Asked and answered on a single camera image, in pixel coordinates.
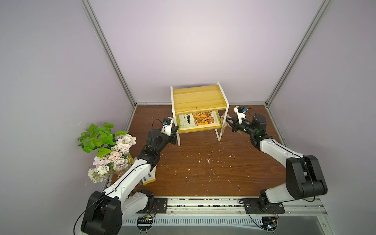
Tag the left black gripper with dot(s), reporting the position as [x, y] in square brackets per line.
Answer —
[170, 138]

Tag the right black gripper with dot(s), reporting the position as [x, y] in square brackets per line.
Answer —
[235, 125]

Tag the white metal yellow wood bookshelf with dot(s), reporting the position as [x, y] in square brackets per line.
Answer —
[203, 100]

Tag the beige striped cloth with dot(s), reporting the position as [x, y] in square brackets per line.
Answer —
[226, 125]

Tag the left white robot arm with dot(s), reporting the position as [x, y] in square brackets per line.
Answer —
[107, 210]

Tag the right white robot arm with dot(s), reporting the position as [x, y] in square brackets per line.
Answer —
[304, 176]

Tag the illustrated picture book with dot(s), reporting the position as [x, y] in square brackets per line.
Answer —
[199, 120]

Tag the white work glove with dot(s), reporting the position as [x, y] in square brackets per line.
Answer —
[151, 177]

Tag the artificial flower bouquet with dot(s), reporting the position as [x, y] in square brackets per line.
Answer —
[112, 150]

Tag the left small circuit board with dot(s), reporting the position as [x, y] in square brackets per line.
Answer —
[144, 224]

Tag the small circuit board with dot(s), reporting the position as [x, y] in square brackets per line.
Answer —
[269, 223]
[144, 224]

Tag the right small circuit board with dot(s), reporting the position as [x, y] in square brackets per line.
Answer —
[269, 223]

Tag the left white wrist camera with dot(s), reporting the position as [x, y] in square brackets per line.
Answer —
[168, 124]

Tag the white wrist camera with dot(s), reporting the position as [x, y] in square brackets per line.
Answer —
[241, 113]
[168, 124]

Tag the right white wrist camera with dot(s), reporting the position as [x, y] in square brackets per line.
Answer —
[241, 113]

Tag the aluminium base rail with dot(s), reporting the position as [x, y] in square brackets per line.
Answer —
[226, 211]

